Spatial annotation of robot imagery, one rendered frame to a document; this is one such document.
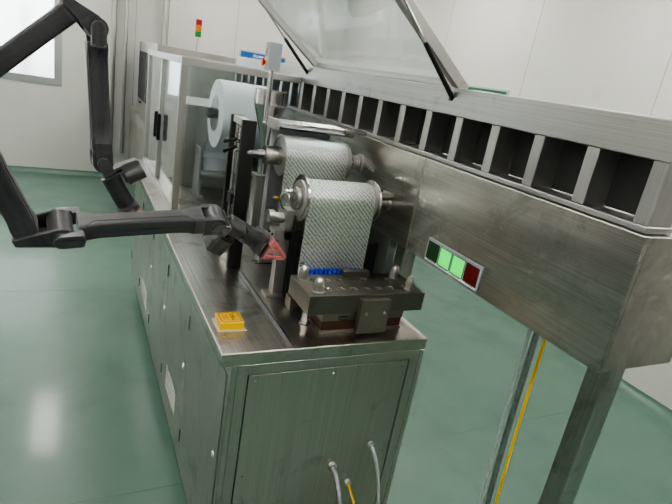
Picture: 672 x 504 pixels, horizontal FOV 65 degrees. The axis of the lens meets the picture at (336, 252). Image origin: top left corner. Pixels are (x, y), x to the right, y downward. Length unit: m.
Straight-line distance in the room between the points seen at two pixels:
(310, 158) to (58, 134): 5.47
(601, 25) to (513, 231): 3.17
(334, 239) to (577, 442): 0.88
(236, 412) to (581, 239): 0.98
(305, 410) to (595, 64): 3.41
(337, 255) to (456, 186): 0.45
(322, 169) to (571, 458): 1.16
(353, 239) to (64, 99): 5.64
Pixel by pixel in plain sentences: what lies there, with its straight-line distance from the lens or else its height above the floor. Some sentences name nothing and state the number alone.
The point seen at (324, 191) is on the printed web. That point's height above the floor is 1.29.
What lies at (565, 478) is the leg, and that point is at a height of 0.76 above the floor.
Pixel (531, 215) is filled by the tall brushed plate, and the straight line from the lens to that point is 1.33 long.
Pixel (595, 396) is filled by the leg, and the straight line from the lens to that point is 1.45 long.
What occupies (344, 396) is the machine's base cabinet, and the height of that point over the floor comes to 0.72.
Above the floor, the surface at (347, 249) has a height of 1.10.
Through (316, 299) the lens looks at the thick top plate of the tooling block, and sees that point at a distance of 1.50.
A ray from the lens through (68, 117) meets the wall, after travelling 7.05.
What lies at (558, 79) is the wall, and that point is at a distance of 4.53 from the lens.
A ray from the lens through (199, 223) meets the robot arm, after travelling 1.46.
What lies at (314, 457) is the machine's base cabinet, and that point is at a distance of 1.76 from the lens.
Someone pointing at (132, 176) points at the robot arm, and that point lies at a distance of 1.79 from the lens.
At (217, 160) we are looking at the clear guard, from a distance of 2.58.
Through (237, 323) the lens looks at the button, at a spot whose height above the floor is 0.92.
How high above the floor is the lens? 1.62
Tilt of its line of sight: 18 degrees down
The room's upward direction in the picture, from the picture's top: 10 degrees clockwise
